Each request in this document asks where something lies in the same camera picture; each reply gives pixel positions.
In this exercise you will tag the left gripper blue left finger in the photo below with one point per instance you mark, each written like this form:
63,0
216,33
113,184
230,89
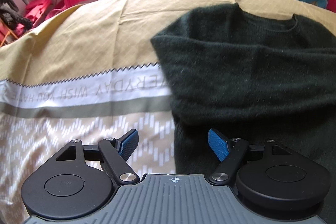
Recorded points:
115,153

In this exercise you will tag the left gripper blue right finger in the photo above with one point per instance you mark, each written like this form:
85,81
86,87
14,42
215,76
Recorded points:
231,154

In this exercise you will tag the dark green knit sweater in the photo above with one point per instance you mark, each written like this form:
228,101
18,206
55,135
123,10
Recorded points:
248,77

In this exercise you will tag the tan patterned bed sheet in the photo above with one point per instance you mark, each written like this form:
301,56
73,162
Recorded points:
90,73

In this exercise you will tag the wooden shelf rack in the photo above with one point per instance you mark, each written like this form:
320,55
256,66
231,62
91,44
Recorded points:
7,35

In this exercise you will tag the red bags pile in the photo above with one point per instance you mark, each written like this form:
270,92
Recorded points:
40,10

